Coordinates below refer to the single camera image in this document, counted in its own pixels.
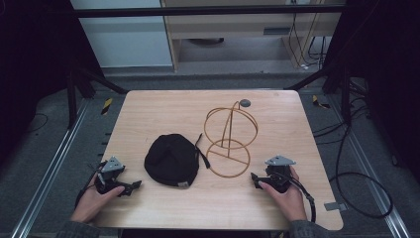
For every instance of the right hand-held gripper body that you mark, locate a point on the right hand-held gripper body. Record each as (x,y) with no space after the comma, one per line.
(280,170)

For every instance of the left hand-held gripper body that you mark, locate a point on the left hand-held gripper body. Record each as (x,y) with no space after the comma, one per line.
(111,167)

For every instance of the person's right hand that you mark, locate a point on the person's right hand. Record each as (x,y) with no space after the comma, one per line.
(289,201)

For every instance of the person's left hand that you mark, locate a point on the person's left hand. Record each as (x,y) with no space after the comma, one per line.
(92,200)

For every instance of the black cap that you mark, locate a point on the black cap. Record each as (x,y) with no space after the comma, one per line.
(171,160)

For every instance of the yellow black tape strip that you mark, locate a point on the yellow black tape strip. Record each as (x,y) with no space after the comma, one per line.
(318,102)
(106,105)

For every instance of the grey metal tab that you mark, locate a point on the grey metal tab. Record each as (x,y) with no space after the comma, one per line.
(335,206)

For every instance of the grey round disc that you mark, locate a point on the grey round disc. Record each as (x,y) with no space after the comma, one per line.
(245,103)

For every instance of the white cabinet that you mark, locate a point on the white cabinet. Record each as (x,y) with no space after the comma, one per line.
(122,39)

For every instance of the light wooden desk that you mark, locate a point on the light wooden desk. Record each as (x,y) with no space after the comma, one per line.
(231,23)

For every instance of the aluminium floor rail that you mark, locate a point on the aluminium floor rail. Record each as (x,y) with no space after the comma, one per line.
(49,168)
(369,165)

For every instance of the black metal frame stand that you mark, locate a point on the black metal frame stand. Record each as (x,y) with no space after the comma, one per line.
(333,82)
(79,86)

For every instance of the black horizontal frame bar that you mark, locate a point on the black horizontal frame bar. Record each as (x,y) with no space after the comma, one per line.
(204,11)

